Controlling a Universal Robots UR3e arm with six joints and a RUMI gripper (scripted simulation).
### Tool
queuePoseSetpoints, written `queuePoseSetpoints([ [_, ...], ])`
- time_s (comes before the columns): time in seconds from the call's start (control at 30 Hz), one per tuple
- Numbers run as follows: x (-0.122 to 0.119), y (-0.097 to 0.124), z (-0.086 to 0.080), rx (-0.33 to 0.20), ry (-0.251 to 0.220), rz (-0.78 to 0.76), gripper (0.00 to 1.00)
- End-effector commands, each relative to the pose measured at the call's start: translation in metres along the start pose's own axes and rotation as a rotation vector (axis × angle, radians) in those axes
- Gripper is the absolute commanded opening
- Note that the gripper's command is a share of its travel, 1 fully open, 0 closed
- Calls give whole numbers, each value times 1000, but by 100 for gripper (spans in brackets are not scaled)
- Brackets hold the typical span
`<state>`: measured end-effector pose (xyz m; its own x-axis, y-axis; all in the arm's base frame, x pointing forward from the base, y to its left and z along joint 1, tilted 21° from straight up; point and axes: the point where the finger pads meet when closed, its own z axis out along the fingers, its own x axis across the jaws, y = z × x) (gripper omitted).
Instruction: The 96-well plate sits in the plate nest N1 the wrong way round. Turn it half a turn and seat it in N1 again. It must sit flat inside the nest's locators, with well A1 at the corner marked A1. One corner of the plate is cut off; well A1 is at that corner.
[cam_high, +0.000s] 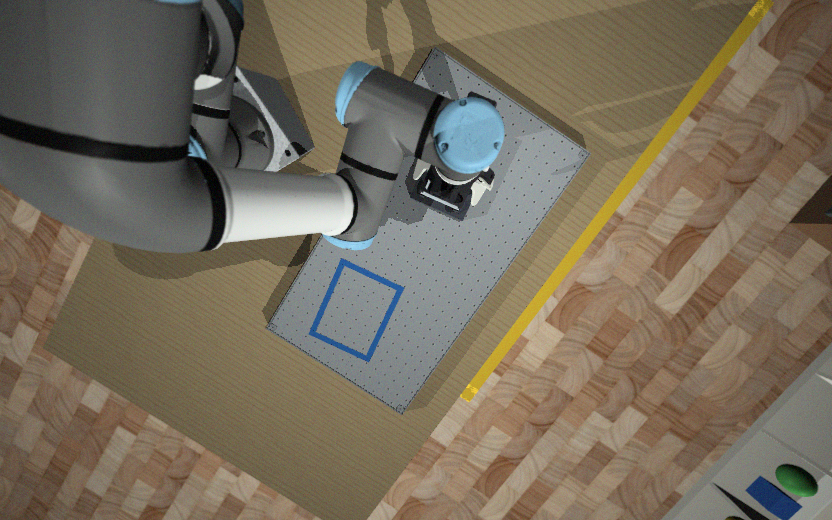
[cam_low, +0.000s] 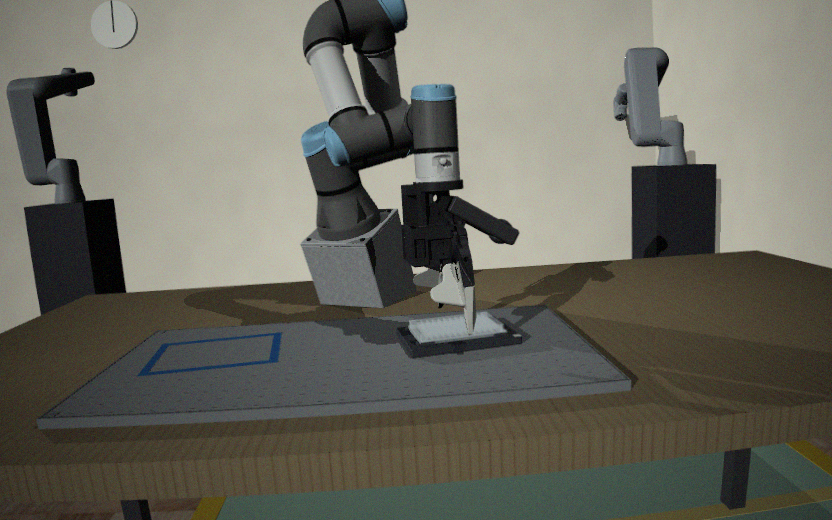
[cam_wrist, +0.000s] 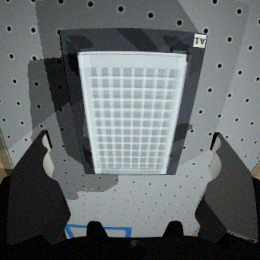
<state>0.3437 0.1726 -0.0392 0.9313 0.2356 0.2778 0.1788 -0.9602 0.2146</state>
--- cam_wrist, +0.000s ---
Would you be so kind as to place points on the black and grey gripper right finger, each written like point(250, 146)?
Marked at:
point(228, 210)

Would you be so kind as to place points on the dark grey rectangular frame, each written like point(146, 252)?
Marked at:
point(74, 41)

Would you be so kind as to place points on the blue tape outline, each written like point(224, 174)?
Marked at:
point(128, 230)

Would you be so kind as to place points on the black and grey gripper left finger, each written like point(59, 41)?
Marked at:
point(33, 208)

